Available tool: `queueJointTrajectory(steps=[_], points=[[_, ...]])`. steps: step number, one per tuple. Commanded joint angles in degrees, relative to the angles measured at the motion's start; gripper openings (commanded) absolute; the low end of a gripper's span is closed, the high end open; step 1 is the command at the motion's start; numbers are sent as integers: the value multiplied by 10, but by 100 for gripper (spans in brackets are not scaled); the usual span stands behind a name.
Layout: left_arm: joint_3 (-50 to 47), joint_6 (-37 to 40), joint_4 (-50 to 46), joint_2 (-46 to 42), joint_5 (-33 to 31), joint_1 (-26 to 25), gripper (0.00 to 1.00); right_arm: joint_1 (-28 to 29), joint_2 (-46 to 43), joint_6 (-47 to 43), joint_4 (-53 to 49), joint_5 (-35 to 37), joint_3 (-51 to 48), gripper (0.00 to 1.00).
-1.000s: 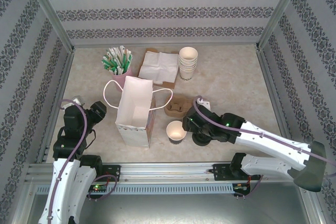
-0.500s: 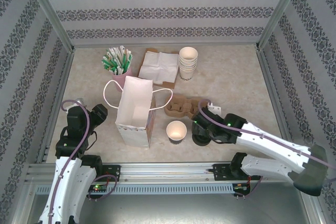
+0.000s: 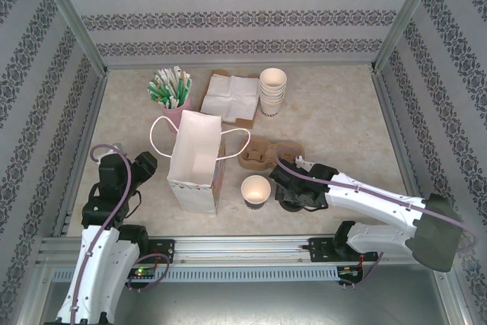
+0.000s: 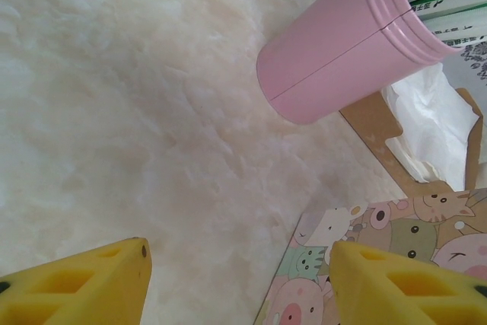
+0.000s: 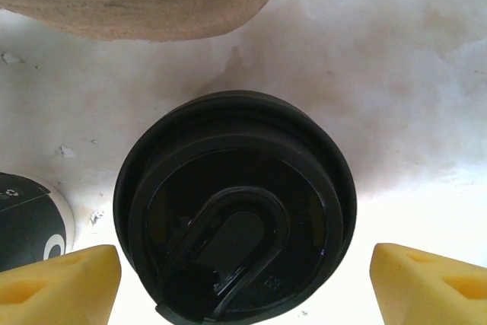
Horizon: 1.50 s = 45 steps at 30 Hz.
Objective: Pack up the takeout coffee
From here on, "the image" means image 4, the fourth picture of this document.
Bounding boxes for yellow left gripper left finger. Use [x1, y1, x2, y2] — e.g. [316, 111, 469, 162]
[0, 237, 152, 325]

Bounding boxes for pink plastic straw holder cup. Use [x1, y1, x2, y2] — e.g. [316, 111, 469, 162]
[256, 0, 463, 125]

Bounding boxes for white napkins in cardboard holder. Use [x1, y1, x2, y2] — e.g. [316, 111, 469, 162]
[339, 88, 487, 200]

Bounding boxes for cartoon animal print paper bag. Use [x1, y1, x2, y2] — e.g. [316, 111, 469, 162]
[253, 190, 487, 325]

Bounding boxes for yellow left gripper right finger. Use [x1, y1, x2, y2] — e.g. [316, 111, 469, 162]
[329, 240, 487, 325]

